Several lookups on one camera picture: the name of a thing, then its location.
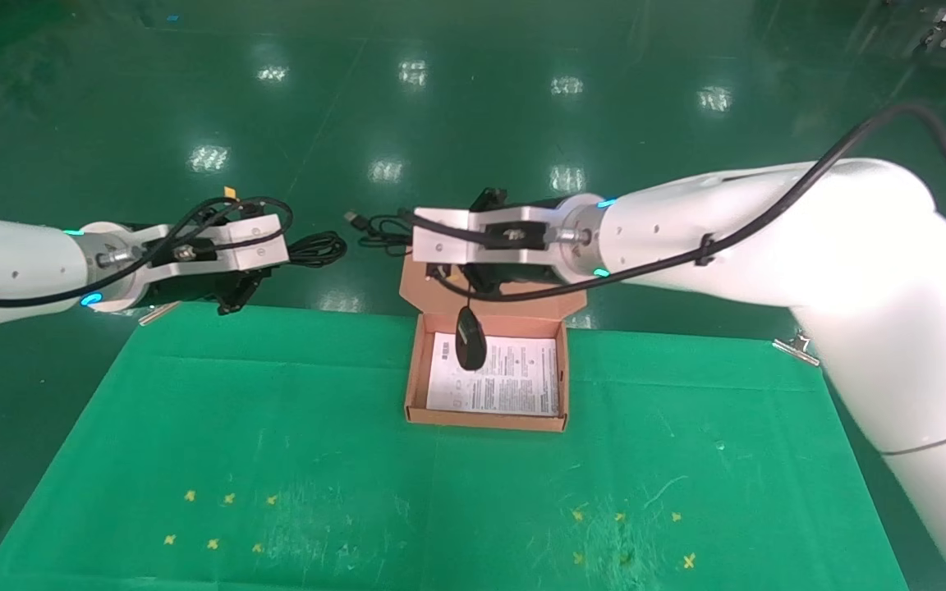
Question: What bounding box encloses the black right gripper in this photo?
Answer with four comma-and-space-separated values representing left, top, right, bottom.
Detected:
427, 187, 566, 298

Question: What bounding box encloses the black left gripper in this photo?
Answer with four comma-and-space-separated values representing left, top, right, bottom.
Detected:
147, 199, 270, 318

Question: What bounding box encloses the black data cable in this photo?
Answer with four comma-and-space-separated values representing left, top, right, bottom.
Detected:
287, 231, 349, 269

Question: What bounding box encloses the black wired computer mouse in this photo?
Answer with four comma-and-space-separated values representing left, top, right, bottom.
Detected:
345, 209, 489, 373

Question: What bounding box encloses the orange cardboard box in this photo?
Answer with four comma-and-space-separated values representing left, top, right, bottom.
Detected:
398, 253, 590, 433

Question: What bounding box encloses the metal binder clip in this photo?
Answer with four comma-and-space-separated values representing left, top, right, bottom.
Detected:
138, 301, 183, 328
771, 330, 821, 367

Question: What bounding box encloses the white printed instruction sheet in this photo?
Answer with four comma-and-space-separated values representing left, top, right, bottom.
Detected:
425, 332, 561, 417

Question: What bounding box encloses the green table mat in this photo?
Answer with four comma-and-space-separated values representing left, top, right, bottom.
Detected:
0, 301, 911, 591

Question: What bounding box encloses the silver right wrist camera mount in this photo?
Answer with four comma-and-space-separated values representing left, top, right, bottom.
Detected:
412, 207, 561, 269

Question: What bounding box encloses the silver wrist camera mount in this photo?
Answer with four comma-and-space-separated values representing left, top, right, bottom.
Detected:
412, 207, 561, 269
140, 214, 290, 276

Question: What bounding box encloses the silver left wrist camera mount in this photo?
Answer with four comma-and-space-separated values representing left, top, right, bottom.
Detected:
140, 214, 290, 276

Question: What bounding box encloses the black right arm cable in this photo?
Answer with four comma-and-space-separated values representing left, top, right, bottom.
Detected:
414, 102, 946, 304

